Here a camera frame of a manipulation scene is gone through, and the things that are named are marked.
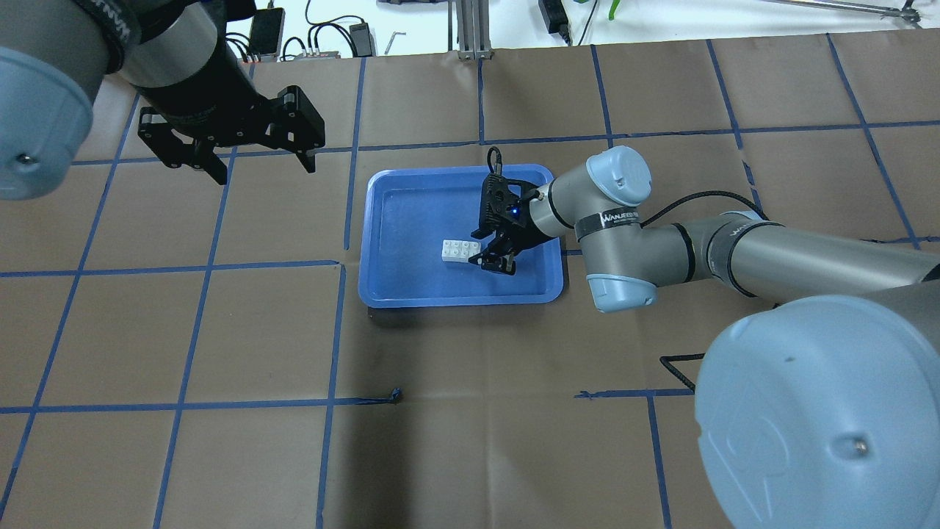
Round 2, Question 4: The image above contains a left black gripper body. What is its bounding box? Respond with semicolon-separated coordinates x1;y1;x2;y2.
137;44;326;165

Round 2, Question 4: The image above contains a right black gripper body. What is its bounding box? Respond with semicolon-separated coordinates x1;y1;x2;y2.
472;174;548;251

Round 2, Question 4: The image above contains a white block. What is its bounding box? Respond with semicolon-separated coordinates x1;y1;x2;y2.
460;240;482;262
441;239;466;262

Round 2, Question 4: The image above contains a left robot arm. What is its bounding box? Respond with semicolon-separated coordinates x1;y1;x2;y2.
1;1;326;201

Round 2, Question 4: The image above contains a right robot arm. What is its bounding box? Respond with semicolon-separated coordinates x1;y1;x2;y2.
472;146;939;528

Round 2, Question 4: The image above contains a blue plastic tray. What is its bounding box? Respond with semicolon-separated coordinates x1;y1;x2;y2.
358;165;565;309

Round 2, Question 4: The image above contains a black smartphone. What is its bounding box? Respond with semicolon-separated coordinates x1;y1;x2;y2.
248;7;286;57

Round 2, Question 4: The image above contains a black power adapter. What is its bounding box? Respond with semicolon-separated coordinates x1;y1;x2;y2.
348;21;375;57

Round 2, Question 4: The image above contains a hex key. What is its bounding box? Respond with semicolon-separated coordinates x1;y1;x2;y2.
383;31;407;56

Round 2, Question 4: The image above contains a black power brick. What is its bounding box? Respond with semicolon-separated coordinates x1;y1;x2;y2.
537;0;570;37

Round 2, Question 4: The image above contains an usb hub with cables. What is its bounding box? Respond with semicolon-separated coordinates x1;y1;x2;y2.
280;49;342;62

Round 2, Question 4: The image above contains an aluminium frame post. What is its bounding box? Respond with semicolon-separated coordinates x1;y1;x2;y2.
453;1;494;62

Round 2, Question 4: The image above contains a green handled reach grabber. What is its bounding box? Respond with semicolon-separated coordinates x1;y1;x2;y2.
767;1;922;28

